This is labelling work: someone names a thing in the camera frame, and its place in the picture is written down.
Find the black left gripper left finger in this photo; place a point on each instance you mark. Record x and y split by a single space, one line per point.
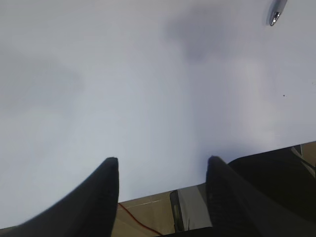
88 211

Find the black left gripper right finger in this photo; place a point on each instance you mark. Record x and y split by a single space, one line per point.
237 209

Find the grey grip pen left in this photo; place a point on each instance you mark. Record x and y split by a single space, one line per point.
275 11

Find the grey metal table leg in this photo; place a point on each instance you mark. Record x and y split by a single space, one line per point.
189 208

